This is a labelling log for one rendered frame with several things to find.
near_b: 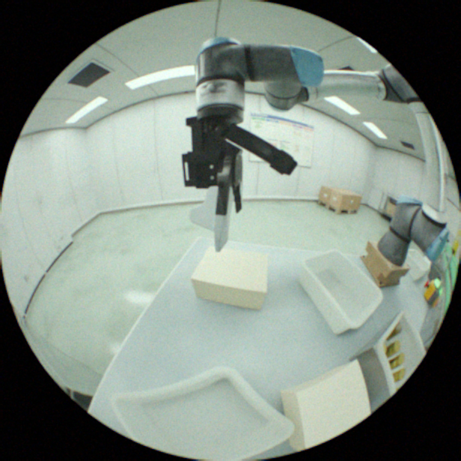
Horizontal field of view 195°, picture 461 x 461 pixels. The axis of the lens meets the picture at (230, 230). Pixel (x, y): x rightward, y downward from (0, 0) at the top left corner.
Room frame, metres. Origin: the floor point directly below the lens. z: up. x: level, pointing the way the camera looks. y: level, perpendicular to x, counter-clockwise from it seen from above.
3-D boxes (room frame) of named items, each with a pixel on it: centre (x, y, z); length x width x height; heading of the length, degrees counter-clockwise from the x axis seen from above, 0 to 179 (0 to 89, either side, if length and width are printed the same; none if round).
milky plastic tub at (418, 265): (0.10, -0.96, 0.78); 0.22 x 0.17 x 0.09; 82
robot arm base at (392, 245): (0.19, -0.61, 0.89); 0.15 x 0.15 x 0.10
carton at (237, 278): (0.22, -0.01, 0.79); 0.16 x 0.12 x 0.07; 77
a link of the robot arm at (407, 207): (0.18, -0.61, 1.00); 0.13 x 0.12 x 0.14; 164
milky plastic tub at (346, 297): (0.15, -0.28, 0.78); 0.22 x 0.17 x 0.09; 13
